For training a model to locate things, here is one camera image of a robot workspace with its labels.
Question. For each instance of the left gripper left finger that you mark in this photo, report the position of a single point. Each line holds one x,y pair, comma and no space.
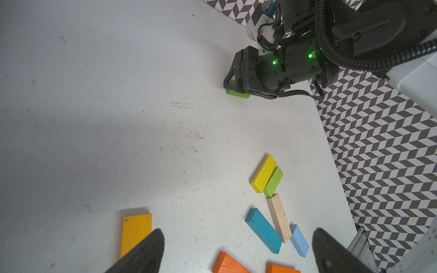
146,257

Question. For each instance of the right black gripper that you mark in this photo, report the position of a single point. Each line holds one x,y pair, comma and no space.
243,76

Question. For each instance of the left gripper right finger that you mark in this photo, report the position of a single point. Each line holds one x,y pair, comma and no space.
332,257

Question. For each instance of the dark green block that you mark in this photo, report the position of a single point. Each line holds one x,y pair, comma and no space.
245,95

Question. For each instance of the orange block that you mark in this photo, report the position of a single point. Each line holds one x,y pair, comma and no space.
270,268
226,264

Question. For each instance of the natural wood block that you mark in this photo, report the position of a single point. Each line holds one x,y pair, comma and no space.
279,217

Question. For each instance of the teal block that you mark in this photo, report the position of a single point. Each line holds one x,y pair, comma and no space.
264,230

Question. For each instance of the yellow block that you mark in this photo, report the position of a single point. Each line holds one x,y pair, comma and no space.
263,174

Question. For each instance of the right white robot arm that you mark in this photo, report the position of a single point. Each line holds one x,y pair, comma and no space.
312,40

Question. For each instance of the yellow-orange block upper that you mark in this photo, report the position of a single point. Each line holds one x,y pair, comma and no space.
134,230

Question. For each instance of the light blue block right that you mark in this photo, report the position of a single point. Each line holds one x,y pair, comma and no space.
298,240

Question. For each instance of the light green block right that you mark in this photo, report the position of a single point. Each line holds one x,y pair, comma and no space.
273,182

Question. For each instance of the metal base rail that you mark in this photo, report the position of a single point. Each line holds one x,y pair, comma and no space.
361,249

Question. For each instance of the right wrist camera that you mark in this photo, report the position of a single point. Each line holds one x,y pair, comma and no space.
263,26

